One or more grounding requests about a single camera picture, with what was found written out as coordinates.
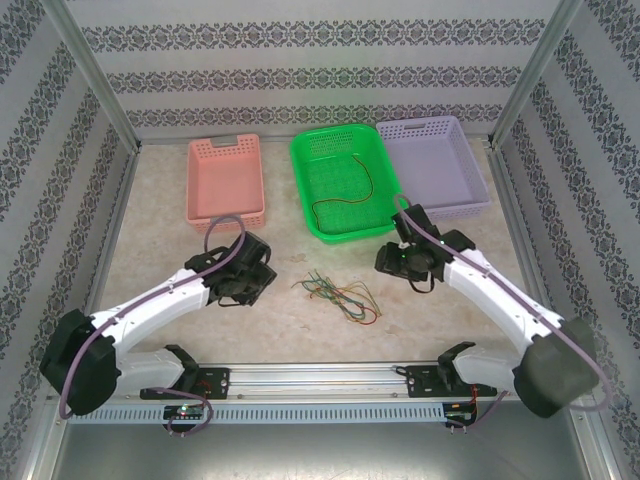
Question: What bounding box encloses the aluminium mounting rail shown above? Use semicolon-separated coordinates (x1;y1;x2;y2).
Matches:
114;363;524;401

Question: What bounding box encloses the aluminium frame post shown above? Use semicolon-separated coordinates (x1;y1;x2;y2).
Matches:
491;0;587;150
42;0;142;154

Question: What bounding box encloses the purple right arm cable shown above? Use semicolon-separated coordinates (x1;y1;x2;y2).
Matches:
394;194;612;431

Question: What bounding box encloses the grey sheet metal panel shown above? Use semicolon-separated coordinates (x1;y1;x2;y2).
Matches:
29;399;616;480

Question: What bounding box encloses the grey slotted cable duct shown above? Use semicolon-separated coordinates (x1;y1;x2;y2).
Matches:
67;402;446;425

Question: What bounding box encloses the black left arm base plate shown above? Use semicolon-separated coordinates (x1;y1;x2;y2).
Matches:
139;367;232;401

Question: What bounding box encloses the pink plastic basket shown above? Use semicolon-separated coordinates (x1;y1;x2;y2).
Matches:
185;133;267;236

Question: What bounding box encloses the aluminium table edge rail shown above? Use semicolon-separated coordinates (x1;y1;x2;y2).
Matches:
74;147;145;326
489;145;572;331

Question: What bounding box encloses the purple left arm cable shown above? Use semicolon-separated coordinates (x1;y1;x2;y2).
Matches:
58;215;249;437

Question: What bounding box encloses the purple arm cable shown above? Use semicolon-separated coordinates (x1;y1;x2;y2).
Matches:
58;215;249;437
394;194;612;431

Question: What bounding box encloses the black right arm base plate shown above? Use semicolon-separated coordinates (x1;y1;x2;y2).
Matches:
404;364;500;400

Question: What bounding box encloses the green plastic basket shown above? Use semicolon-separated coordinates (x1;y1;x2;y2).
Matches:
290;123;407;247

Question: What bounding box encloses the purple plastic basket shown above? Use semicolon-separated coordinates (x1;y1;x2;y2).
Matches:
375;115;494;222

